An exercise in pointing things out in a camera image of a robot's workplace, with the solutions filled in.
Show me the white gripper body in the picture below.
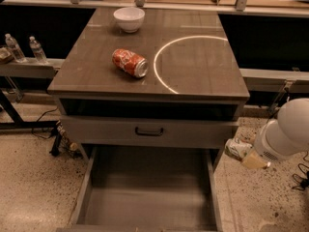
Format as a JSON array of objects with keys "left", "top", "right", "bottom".
[{"left": 254, "top": 120, "right": 304, "bottom": 162}]

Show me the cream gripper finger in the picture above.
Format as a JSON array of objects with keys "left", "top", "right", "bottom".
[
  {"left": 240, "top": 136, "right": 255, "bottom": 145},
  {"left": 241, "top": 150, "right": 270, "bottom": 169}
]

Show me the open grey bottom drawer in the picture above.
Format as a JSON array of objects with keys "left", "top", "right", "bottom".
[{"left": 56, "top": 146, "right": 223, "bottom": 232}]

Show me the grey drawer cabinet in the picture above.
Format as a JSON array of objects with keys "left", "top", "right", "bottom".
[{"left": 46, "top": 7, "right": 251, "bottom": 161}]

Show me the crushed red soda can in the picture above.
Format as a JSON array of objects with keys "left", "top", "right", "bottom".
[{"left": 112, "top": 48, "right": 148, "bottom": 78}]

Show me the closed grey drawer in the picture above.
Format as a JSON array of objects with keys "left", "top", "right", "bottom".
[{"left": 61, "top": 116, "right": 239, "bottom": 149}]

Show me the grey side shelf right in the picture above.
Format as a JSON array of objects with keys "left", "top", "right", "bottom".
[{"left": 240, "top": 69, "right": 309, "bottom": 94}]

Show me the grey side shelf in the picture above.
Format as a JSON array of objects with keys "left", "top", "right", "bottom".
[
  {"left": 0, "top": 58, "right": 64, "bottom": 79},
  {"left": 240, "top": 69, "right": 309, "bottom": 94}
]

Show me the white ceramic bowl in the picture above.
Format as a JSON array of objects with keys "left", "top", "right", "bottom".
[{"left": 113, "top": 7, "right": 145, "bottom": 33}]

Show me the right clear water bottle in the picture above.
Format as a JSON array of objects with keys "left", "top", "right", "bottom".
[{"left": 29, "top": 36, "right": 48, "bottom": 64}]

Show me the clear water bottle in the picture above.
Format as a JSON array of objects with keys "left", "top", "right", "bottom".
[
  {"left": 5, "top": 34, "right": 26, "bottom": 63},
  {"left": 29, "top": 36, "right": 48, "bottom": 64}
]

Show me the grey side shelf left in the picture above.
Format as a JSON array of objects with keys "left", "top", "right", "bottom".
[{"left": 0, "top": 58, "right": 64, "bottom": 79}]

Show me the black metal stand leg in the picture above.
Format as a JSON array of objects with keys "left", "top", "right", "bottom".
[{"left": 0, "top": 90, "right": 62, "bottom": 157}]

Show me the left clear water bottle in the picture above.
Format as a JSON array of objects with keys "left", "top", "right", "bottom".
[{"left": 5, "top": 34, "right": 26, "bottom": 63}]

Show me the black floor cable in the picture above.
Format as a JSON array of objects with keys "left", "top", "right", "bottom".
[{"left": 291, "top": 150, "right": 309, "bottom": 191}]

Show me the black drawer handle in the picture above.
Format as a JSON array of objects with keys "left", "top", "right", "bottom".
[{"left": 134, "top": 127, "right": 164, "bottom": 137}]

